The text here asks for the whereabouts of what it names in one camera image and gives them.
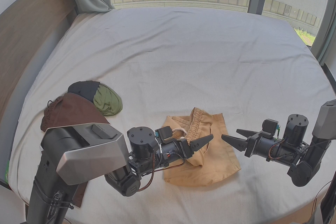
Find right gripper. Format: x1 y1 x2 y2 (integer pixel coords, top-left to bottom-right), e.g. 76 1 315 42
221 128 280 159

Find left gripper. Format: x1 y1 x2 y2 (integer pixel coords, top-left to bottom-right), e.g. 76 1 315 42
160 134 214 166

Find tan shorts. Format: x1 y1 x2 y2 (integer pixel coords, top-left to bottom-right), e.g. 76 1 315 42
163 107 242 187

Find bed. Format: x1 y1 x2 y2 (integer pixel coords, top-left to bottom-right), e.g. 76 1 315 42
0 0 336 224

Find green garment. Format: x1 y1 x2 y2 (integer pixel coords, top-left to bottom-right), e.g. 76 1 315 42
93 83 124 117

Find black garment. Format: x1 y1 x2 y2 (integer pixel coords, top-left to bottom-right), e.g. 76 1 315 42
67 81 101 102

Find brown shorts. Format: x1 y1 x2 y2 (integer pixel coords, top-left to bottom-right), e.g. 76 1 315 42
40 93 111 208

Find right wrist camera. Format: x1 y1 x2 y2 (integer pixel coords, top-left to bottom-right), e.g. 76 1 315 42
262 119 279 138

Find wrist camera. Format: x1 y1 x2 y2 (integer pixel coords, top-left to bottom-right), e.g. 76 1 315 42
262 119 279 138
156 126 174 144

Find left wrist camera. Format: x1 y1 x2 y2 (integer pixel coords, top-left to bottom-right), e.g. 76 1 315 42
156 126 174 144

